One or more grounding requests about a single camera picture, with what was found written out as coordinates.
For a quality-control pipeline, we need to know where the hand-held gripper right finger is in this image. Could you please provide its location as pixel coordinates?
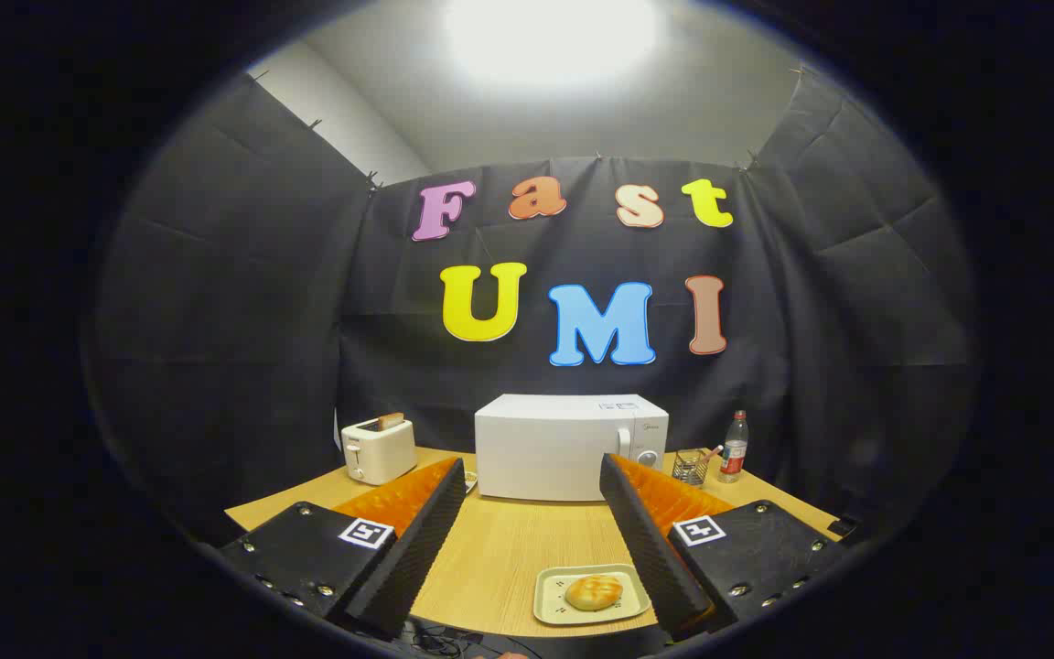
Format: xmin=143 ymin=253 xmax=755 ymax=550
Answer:
xmin=599 ymin=453 xmax=851 ymax=642

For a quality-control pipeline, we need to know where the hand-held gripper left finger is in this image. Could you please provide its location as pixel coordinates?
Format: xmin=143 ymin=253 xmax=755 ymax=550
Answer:
xmin=219 ymin=456 xmax=468 ymax=640

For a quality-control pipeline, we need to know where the golden bread bun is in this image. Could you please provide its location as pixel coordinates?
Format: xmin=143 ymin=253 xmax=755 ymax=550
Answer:
xmin=565 ymin=574 xmax=625 ymax=611

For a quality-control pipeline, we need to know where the white microwave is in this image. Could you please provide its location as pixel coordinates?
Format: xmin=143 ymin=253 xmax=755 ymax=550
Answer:
xmin=475 ymin=394 xmax=670 ymax=502

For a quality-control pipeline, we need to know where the cream toaster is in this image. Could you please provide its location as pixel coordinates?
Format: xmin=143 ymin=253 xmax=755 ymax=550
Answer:
xmin=341 ymin=417 xmax=418 ymax=486

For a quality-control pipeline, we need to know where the pale square patterned plate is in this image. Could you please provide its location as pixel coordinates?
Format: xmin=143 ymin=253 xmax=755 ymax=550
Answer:
xmin=533 ymin=564 xmax=652 ymax=627

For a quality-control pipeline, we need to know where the clear bottle with red label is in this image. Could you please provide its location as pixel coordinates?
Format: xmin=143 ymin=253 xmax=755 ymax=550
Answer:
xmin=719 ymin=410 xmax=749 ymax=484

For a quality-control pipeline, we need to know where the ceiling light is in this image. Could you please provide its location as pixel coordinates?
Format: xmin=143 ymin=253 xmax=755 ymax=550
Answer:
xmin=440 ymin=0 xmax=665 ymax=88

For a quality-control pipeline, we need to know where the metal wire basket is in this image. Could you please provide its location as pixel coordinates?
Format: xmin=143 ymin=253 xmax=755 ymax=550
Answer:
xmin=672 ymin=448 xmax=713 ymax=487

